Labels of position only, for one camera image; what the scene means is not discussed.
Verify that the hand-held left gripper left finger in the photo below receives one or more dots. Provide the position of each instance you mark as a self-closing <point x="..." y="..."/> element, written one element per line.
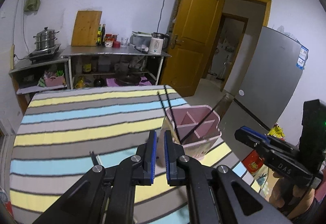
<point x="152" y="157"/>

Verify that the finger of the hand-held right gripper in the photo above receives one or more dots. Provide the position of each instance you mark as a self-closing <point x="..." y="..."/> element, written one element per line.
<point x="245" y="138"/>
<point x="254" y="133"/>

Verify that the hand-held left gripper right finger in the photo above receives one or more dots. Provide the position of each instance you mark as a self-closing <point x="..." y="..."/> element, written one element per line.
<point x="168" y="157"/>

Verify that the white chopstick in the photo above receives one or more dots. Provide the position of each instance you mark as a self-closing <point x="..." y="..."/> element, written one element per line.
<point x="168" y="129"/>

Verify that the pink plastic utensil holder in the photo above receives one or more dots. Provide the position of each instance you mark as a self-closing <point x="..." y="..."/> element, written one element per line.
<point x="203" y="148"/>

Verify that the slim black chopstick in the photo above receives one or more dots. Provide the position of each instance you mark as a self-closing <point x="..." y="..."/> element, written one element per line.
<point x="169" y="101"/>
<point x="94" y="159"/>
<point x="165" y="109"/>
<point x="203" y="119"/>

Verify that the person's right forearm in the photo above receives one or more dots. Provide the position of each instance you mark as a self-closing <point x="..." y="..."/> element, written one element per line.
<point x="315" y="212"/>

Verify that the person's right hand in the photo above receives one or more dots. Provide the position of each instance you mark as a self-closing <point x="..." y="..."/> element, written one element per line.
<point x="287" y="193"/>

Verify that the yellow snack packet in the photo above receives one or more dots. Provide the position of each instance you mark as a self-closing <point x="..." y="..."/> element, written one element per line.
<point x="277" y="133"/>

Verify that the red cardboard box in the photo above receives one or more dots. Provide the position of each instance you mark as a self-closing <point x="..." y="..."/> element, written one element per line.
<point x="254" y="162"/>

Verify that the clear glass bottle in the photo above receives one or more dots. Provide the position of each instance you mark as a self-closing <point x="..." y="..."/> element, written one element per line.
<point x="225" y="106"/>

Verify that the grey refrigerator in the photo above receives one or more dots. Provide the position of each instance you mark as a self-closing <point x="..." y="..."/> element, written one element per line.
<point x="270" y="73"/>

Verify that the black frying pan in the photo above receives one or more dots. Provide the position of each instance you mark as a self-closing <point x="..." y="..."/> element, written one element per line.
<point x="128" y="79"/>

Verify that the striped tablecloth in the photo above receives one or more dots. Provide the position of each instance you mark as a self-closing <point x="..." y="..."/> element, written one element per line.
<point x="76" y="117"/>

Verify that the blue refrigerator sticker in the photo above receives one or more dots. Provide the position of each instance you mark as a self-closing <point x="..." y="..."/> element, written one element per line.
<point x="302" y="57"/>

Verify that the yellow jar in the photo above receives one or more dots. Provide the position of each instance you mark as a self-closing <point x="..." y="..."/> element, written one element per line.
<point x="87" y="67"/>

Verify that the white electric kettle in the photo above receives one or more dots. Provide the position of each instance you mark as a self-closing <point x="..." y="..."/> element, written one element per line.
<point x="158" y="45"/>

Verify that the yellow wooden door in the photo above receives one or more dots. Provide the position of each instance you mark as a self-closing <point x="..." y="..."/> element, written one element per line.
<point x="193" y="35"/>

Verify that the red can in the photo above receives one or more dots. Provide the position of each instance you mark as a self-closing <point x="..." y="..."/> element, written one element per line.
<point x="117" y="44"/>

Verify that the clear drinking glass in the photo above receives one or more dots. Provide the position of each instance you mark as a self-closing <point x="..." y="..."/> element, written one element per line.
<point x="124" y="42"/>

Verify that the long steel counter shelf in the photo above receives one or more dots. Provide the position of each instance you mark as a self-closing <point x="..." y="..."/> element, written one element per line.
<point x="101" y="50"/>

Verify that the grey dish container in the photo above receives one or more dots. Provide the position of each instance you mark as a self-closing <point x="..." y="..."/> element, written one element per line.
<point x="140" y="39"/>

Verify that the pink storage basket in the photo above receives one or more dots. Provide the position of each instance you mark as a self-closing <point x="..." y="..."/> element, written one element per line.
<point x="54" y="81"/>

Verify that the red lid sauce jar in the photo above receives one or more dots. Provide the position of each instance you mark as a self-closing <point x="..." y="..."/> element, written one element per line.
<point x="109" y="41"/>

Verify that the dark oil bottle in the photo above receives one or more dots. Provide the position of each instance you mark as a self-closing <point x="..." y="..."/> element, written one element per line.
<point x="99" y="34"/>
<point x="103" y="34"/>

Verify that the wooden cutting board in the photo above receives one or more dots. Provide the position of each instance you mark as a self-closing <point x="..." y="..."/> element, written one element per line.
<point x="85" y="29"/>

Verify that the black cooktop stove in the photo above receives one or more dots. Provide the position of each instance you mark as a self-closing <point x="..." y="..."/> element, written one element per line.
<point x="42" y="54"/>

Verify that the steel steamer pot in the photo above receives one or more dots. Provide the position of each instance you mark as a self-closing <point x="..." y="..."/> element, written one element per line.
<point x="45" y="39"/>

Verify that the beige power strip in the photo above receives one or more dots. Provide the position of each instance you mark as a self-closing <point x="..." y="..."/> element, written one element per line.
<point x="12" y="54"/>

